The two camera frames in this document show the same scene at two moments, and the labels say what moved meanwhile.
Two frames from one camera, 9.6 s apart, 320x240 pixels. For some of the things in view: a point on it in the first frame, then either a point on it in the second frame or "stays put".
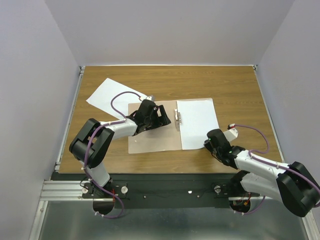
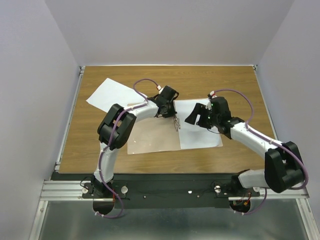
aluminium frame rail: x=63 y=190 stays put
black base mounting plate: x=162 y=190 stays put
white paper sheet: x=101 y=98 stays put
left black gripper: x=160 y=121 -> x=173 y=112
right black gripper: x=208 y=144 -> x=199 y=109
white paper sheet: x=197 y=118 stays put
